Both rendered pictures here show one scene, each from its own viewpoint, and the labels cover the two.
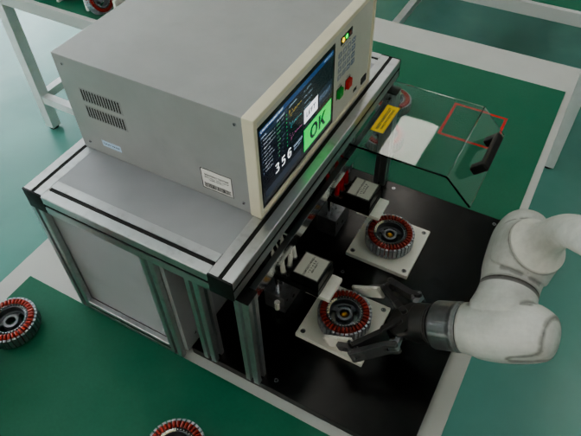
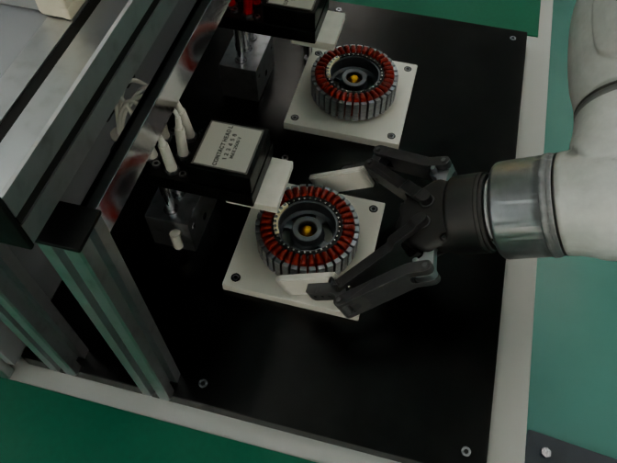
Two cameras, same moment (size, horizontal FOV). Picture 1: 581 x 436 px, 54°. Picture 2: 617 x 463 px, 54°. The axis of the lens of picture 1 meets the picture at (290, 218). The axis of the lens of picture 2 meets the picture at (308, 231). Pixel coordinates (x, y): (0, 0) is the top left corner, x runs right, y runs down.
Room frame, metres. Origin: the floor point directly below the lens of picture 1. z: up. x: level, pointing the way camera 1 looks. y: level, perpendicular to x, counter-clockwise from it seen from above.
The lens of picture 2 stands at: (0.29, -0.01, 1.36)
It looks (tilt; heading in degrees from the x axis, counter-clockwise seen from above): 57 degrees down; 344
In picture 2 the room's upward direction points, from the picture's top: straight up
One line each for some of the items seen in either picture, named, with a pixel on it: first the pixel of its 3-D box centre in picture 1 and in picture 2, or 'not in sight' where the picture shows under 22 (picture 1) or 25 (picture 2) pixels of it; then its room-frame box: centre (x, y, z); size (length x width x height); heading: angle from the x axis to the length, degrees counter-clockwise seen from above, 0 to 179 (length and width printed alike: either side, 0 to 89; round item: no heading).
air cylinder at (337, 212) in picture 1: (333, 214); (248, 64); (0.92, -0.10, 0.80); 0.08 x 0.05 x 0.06; 149
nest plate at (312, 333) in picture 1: (343, 321); (307, 244); (0.64, -0.10, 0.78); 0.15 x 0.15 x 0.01; 59
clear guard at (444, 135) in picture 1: (414, 134); not in sight; (0.93, -0.27, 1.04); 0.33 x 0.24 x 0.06; 59
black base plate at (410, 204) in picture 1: (360, 282); (319, 170); (0.75, -0.15, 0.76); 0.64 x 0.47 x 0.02; 149
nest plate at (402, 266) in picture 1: (388, 242); (353, 95); (0.85, -0.23, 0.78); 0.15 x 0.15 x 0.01; 59
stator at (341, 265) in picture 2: (344, 315); (307, 231); (0.64, -0.10, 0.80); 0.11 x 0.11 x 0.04
